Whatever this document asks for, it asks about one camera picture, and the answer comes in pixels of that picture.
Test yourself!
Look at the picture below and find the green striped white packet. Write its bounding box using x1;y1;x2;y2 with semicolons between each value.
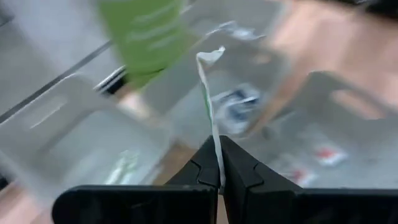
195;45;226;195
103;148;142;186

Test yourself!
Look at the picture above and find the red print white packet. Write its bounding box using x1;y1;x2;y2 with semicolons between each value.
287;169;320;189
313;144;349;167

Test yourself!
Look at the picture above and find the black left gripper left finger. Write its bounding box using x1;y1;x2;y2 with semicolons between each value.
51;135;221;224

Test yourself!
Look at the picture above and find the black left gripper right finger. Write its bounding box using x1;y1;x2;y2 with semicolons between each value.
219;134;398;224

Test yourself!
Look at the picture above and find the green wipes canister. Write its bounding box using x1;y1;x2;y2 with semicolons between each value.
92;0;200;96

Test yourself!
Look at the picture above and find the white plastic storage bin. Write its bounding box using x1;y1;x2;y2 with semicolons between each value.
248;70;398;190
141;17;295;146
0;73;175;206

